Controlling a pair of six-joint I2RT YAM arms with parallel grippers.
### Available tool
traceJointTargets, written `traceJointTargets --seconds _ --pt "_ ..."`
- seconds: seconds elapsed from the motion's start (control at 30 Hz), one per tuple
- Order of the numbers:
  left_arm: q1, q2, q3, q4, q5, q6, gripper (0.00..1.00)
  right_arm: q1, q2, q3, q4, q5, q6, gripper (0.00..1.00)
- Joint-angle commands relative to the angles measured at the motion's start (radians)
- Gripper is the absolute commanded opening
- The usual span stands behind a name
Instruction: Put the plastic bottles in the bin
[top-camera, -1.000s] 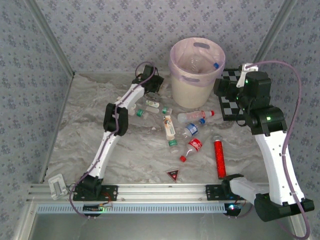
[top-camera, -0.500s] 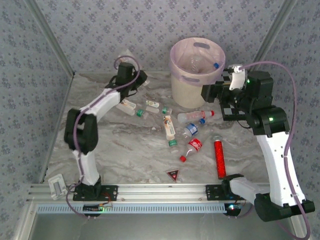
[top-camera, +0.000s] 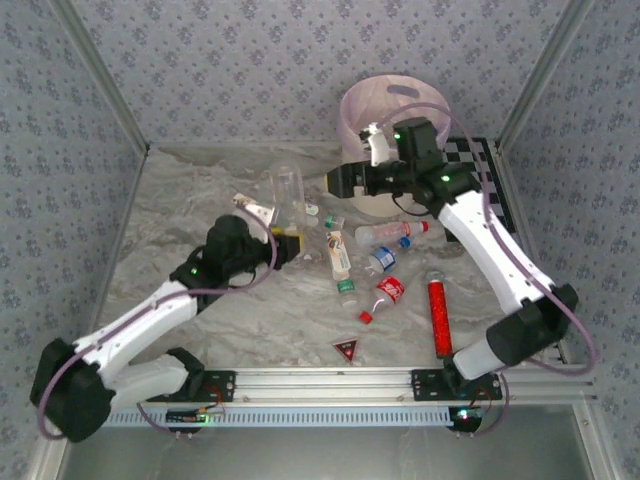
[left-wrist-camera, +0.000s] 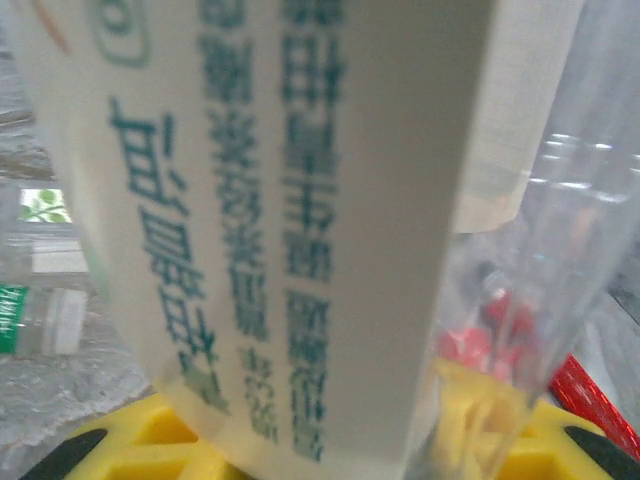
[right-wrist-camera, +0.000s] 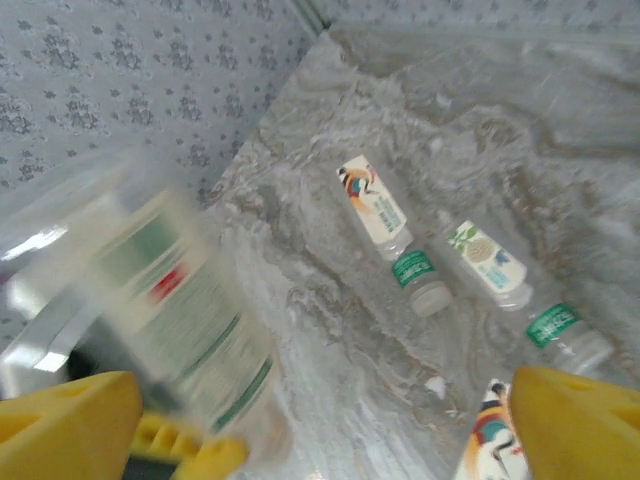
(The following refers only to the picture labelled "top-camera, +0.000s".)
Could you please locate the right circuit board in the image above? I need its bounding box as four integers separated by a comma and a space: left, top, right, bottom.
447, 405, 484, 434

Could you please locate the red cola label bottle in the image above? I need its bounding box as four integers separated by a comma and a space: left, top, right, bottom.
358, 275, 406, 325

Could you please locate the black white checkerboard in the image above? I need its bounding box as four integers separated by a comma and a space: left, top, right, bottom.
439, 135, 521, 241

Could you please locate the red black triangle sticker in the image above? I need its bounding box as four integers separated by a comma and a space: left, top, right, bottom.
332, 337, 361, 366

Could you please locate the long clear bottle red cap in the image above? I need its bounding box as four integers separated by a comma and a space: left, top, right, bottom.
354, 219, 430, 247

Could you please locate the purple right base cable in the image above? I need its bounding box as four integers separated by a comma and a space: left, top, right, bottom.
469, 374, 512, 437

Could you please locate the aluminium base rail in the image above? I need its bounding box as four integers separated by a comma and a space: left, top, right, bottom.
102, 365, 596, 405

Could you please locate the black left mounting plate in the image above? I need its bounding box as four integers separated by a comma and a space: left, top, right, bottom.
145, 369, 237, 404

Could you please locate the large clear bottle green cap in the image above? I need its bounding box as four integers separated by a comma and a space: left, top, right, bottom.
271, 163, 307, 232

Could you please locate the white slotted cable duct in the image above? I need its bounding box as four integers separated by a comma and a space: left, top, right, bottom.
102, 403, 451, 427

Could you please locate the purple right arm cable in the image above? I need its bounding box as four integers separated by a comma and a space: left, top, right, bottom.
372, 102, 599, 375

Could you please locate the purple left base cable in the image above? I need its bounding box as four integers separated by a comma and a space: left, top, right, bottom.
135, 393, 182, 437

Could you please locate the circuit board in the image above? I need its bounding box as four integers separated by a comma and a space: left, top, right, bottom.
167, 407, 224, 426
447, 405, 484, 434

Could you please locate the clear bottle blue label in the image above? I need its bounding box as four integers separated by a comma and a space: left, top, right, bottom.
365, 236, 412, 276

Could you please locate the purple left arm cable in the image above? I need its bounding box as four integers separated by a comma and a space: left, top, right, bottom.
37, 199, 279, 441

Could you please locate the left circuit board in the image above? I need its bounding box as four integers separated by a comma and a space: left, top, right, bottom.
167, 407, 224, 426

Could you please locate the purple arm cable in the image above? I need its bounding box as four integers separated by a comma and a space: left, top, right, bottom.
372, 102, 599, 375
37, 199, 279, 441

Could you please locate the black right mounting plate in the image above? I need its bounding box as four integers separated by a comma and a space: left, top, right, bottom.
412, 369, 503, 402

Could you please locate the small bottle green label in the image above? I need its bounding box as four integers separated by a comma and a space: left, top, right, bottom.
335, 278, 359, 307

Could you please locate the clear bottle rainbow label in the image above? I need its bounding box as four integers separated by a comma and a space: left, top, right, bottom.
323, 228, 353, 282

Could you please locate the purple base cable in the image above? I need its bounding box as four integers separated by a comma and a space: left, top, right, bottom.
469, 374, 512, 437
135, 393, 182, 437

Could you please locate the black mounting plate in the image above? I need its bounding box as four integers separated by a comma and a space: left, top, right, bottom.
145, 369, 237, 404
412, 369, 503, 402

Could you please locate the pink cream plastic bin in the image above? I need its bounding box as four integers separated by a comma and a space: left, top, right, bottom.
335, 73, 451, 219

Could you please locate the red glitter tube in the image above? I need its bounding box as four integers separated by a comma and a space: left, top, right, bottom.
424, 269, 454, 360

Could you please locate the aluminium right frame post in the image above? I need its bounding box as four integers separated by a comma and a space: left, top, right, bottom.
499, 0, 597, 150

